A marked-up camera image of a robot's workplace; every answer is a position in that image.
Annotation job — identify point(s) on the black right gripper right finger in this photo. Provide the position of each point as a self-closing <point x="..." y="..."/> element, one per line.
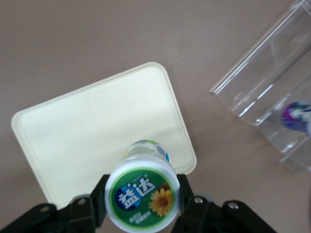
<point x="206" y="216"/>

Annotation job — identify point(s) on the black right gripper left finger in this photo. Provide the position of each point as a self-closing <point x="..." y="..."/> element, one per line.
<point x="80" y="213"/>

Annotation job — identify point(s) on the green lid gum bottle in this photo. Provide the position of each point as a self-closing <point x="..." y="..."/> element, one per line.
<point x="143" y="191"/>

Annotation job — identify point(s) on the cream plastic tray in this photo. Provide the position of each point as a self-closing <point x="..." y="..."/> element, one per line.
<point x="97" y="121"/>

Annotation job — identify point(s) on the purple lid gum bottle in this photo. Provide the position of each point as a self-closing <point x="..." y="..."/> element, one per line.
<point x="295" y="116"/>

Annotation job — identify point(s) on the clear acrylic step display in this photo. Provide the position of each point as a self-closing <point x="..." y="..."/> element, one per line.
<point x="267" y="72"/>

